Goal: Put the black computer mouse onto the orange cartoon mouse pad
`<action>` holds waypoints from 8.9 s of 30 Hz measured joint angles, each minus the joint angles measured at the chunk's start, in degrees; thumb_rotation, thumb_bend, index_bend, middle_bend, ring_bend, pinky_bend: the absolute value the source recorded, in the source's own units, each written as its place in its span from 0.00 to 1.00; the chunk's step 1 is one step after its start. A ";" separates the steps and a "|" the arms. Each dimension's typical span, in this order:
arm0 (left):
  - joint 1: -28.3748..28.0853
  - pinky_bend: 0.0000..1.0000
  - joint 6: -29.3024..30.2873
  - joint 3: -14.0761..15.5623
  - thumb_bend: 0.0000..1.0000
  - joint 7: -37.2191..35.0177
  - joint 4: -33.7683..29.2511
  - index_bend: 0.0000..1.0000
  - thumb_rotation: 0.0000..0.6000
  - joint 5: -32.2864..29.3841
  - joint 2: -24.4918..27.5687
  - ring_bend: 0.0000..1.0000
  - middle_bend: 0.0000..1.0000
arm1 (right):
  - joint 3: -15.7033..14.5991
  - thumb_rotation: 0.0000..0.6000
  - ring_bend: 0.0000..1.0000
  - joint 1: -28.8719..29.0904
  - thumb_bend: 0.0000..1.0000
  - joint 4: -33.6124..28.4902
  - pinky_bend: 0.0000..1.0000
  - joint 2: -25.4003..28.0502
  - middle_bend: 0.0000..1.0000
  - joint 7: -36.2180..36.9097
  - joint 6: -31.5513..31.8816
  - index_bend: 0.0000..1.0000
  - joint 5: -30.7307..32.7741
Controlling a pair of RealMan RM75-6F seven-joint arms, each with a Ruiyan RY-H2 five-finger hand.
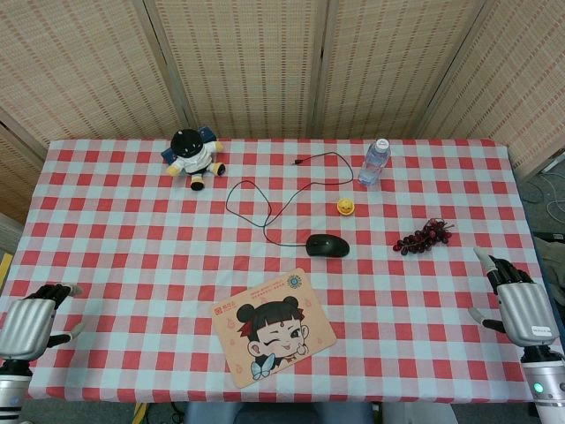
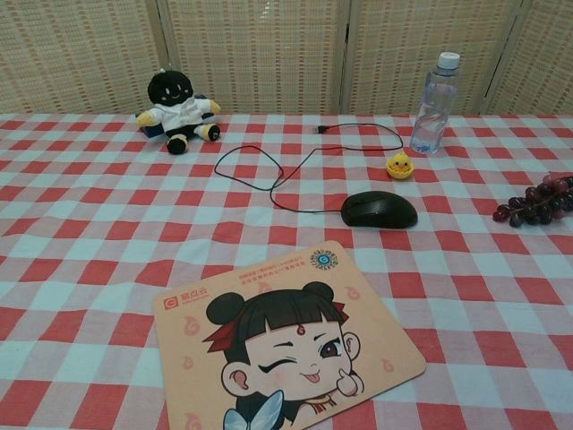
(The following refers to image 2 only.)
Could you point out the black computer mouse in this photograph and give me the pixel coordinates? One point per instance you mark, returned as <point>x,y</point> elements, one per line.
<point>380,210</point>

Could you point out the cartoon girl mouse pad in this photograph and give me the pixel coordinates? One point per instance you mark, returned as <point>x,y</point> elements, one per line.
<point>268,358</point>

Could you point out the yellow chick toy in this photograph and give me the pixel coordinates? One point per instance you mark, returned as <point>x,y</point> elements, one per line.
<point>398,165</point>

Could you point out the woven bamboo folding screen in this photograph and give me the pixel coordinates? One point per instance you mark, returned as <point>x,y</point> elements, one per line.
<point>250,54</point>

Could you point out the black plush doll white coat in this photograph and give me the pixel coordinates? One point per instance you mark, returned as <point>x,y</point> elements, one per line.
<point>172,92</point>

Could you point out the clear plastic water bottle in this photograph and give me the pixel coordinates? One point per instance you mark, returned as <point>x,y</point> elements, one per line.
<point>432,112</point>

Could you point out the red white checkered tablecloth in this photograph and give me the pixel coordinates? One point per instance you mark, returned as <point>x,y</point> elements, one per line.
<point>89,269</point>

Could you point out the dark red grape bunch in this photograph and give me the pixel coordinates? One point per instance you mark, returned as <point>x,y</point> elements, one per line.
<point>532,206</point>

